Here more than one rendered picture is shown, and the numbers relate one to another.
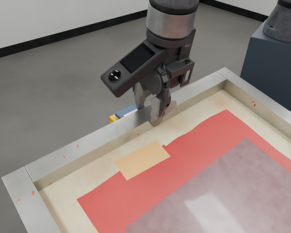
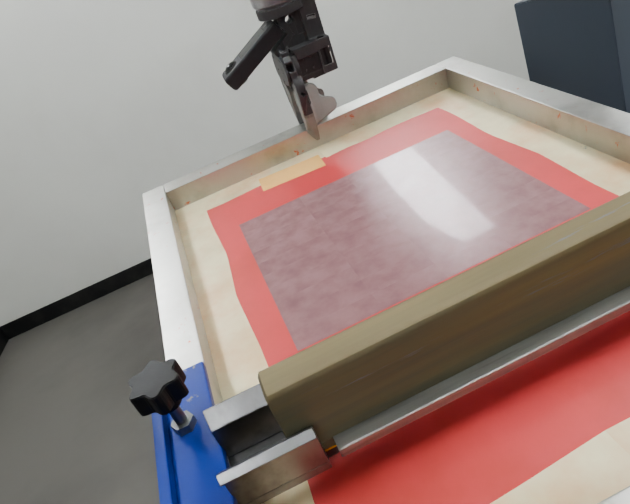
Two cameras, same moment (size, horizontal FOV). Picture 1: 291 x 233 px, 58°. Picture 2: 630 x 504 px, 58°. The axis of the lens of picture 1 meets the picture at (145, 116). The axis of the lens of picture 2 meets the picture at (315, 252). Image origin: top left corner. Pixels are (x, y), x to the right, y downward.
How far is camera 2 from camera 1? 0.62 m
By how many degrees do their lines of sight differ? 32
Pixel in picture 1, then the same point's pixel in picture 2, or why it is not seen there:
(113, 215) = (234, 217)
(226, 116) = (432, 114)
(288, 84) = (598, 60)
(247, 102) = (471, 90)
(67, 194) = (200, 208)
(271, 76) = (568, 55)
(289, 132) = (516, 107)
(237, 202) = (385, 190)
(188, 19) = not seen: outside the picture
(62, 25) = not seen: hidden behind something
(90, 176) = (229, 193)
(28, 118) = not seen: hidden behind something
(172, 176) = (316, 180)
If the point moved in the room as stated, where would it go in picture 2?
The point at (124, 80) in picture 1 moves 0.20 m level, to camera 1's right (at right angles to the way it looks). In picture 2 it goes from (235, 67) to (354, 23)
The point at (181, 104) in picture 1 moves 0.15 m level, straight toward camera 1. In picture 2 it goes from (358, 108) to (311, 145)
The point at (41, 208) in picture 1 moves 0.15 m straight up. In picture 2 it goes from (163, 206) to (114, 113)
